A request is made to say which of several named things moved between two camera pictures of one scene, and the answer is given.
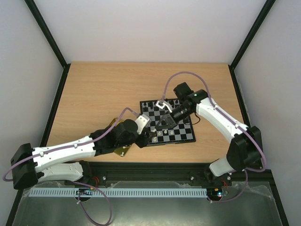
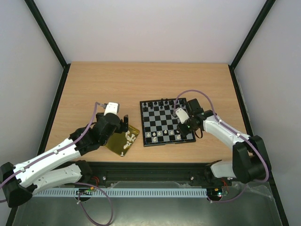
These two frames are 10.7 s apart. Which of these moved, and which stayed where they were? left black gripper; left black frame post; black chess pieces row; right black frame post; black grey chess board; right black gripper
Moved: left black gripper; right black gripper
Stayed: left black frame post; right black frame post; black grey chess board; black chess pieces row
